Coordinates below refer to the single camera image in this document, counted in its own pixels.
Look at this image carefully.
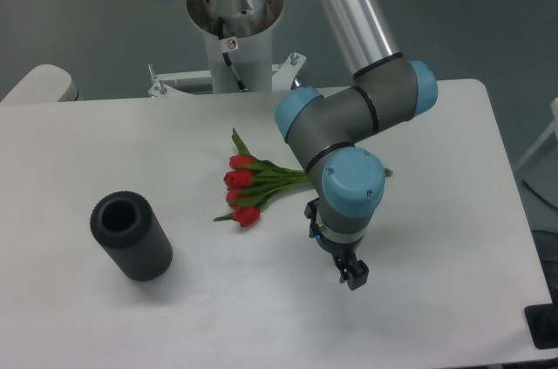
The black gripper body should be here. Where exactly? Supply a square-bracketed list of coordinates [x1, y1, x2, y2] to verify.
[304, 200, 364, 274]

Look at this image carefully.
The black floor cable right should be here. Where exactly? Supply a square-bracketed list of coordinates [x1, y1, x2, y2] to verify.
[521, 179, 558, 209]

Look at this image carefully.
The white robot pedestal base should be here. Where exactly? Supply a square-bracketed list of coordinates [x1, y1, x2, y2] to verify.
[148, 0, 307, 98]

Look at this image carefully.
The black pedestal cable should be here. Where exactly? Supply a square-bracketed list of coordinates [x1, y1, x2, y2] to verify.
[216, 16, 250, 93]

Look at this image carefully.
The red tulip bouquet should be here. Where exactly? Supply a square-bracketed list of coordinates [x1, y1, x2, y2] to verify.
[212, 127, 396, 228]

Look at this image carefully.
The white chair left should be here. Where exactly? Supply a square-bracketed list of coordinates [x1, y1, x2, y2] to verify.
[1, 64, 81, 106]

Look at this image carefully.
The black ribbed cylindrical vase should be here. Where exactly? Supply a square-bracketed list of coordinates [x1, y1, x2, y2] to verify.
[90, 191, 174, 282]

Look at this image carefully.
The white furniture right edge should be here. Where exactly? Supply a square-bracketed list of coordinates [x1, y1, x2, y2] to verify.
[512, 99, 557, 177]

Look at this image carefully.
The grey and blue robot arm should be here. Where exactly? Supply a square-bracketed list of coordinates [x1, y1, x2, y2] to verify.
[187, 0, 438, 290]

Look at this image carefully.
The black device table corner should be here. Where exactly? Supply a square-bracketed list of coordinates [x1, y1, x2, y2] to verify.
[524, 304, 557, 350]

